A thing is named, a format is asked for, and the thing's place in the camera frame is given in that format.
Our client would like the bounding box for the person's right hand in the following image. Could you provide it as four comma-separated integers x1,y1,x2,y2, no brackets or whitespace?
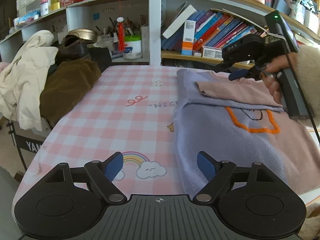
260,53,297,104

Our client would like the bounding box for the cream white jacket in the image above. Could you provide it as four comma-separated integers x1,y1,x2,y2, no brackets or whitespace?
1,30,58,131

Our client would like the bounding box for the red tassel ornament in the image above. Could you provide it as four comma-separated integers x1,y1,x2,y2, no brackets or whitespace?
117,17,125,52

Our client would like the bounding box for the pink checkered cartoon tablecloth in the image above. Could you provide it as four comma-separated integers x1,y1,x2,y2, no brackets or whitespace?
11,64,320,209

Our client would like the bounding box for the white spray bottle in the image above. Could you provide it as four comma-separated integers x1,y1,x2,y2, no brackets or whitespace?
39,0,52,17

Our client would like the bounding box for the row of colourful books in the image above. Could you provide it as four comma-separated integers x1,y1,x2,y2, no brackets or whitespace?
161,2,264,55

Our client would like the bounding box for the brown corduroy garment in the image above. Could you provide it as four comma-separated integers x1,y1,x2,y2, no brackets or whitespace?
40,59,101,127

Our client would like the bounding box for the white jar green lid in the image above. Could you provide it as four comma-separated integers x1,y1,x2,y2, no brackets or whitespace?
123,35,142,60

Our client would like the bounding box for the white wooden bookshelf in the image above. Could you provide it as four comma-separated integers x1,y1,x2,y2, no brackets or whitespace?
0,0,320,67

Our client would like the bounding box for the white orange flat box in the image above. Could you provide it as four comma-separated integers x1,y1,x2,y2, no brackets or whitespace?
202,46,223,60

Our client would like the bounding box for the purple and pink sweater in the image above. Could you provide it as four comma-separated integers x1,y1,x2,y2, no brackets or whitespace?
173,69,319,195

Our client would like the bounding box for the gold metal bowl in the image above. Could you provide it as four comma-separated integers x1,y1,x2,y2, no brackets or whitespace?
68,28,98,43

